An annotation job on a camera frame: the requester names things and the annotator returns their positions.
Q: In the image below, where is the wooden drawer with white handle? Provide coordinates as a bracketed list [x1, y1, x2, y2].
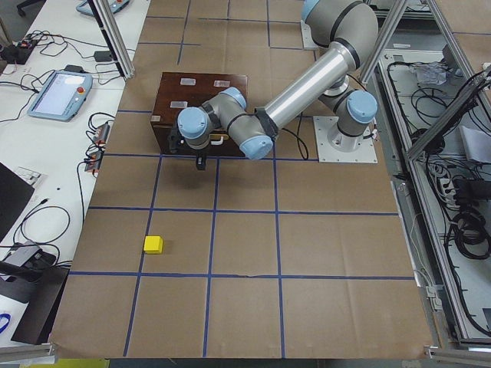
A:
[209, 133, 229, 146]

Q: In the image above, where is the silver robot arm near box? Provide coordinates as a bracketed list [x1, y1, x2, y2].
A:
[176, 1, 378, 160]

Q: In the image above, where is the dark wooden drawer box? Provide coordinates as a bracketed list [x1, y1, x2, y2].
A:
[150, 72, 248, 156]

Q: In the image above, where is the yellow block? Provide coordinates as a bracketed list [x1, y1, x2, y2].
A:
[143, 235, 164, 255]

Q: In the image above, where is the black power adapter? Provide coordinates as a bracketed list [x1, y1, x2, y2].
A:
[93, 51, 114, 63]

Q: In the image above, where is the blue teach pendant tablet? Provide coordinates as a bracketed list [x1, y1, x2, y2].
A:
[28, 71, 93, 122]

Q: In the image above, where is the black laptop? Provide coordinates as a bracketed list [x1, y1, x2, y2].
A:
[0, 163, 35, 240]

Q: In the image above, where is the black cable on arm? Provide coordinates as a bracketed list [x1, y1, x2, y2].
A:
[278, 114, 310, 161]

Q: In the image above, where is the aluminium frame post left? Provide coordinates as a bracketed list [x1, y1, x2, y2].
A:
[88, 0, 135, 81]

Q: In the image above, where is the aluminium frame diagonal right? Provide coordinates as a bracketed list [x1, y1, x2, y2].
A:
[407, 66, 490, 161]

